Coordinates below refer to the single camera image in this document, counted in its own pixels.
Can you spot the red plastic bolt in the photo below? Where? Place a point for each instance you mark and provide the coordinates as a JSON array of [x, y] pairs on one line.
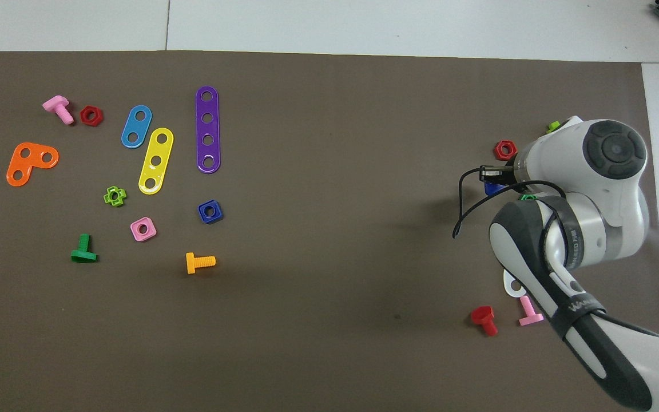
[[483, 315]]

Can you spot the brown table mat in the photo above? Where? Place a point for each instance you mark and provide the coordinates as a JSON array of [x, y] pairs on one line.
[[329, 343]]

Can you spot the white curved five-hole plate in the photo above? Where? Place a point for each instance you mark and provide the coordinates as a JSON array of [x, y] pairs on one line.
[[509, 286]]

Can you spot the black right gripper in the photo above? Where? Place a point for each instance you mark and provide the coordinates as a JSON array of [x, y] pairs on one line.
[[498, 173]]

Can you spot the green triangle nut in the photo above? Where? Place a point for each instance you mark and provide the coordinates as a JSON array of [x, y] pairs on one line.
[[528, 197]]

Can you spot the blue two-hole plate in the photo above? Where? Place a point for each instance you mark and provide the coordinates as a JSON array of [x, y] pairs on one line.
[[137, 126]]

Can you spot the pink square nut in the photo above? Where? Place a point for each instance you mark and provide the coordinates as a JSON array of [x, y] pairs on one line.
[[151, 233]]

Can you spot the blue square nut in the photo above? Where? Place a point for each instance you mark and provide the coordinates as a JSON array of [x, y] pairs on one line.
[[218, 214]]

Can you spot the pink plastic bolt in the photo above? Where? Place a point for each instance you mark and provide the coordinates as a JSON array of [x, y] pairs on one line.
[[531, 318], [56, 105]]

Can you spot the red hex nut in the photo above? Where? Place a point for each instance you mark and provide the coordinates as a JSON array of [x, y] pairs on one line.
[[512, 151], [99, 116]]

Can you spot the light green cross bolt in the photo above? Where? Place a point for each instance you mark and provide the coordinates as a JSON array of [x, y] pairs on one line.
[[552, 127]]

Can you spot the dark green plastic bolt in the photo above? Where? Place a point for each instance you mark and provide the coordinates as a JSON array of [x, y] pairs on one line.
[[83, 254]]

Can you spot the blue plastic bolt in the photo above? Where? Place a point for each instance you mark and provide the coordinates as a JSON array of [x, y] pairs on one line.
[[492, 189]]

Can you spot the light green cross nut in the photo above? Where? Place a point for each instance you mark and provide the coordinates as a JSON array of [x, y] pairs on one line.
[[106, 197]]

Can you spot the yellow three-hole plate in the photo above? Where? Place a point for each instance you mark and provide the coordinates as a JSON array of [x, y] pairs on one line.
[[159, 150]]

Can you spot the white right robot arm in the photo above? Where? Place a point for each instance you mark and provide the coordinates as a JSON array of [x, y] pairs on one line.
[[615, 149]]

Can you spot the orange heart-shaped plate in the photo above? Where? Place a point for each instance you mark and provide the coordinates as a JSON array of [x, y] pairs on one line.
[[31, 163]]

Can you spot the orange plastic bolt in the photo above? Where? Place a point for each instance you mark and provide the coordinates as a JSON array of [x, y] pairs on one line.
[[191, 263]]

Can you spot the purple four-hole plate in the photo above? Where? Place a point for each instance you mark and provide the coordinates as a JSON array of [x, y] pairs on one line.
[[207, 129]]

